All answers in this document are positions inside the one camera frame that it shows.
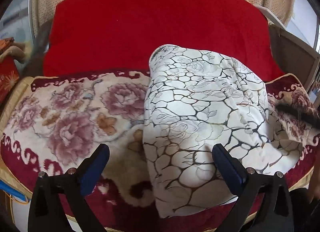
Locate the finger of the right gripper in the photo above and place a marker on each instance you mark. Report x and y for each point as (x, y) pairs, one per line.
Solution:
(299, 113)

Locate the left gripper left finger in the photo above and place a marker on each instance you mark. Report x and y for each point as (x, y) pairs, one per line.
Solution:
(46, 212)

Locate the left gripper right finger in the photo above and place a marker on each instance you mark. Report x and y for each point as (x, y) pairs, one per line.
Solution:
(263, 203)

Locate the white black patterned coat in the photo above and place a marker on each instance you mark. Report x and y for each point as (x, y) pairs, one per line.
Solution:
(195, 100)

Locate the blue yellow plastic toy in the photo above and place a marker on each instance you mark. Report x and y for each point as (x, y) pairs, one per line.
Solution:
(14, 194)

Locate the floral plush blanket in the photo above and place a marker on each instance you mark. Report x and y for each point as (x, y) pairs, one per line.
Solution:
(59, 122)

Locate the white board on crib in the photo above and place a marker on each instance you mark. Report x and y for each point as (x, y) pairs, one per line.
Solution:
(270, 16)

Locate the red gift box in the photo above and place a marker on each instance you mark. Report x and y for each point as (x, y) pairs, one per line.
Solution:
(9, 76)

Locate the beige garment on box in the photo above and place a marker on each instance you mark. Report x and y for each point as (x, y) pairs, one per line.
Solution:
(18, 51)

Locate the orange black folded cloth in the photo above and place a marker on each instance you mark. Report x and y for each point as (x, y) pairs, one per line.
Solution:
(5, 44)

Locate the red sofa cover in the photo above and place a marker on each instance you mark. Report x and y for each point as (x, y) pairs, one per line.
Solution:
(90, 35)

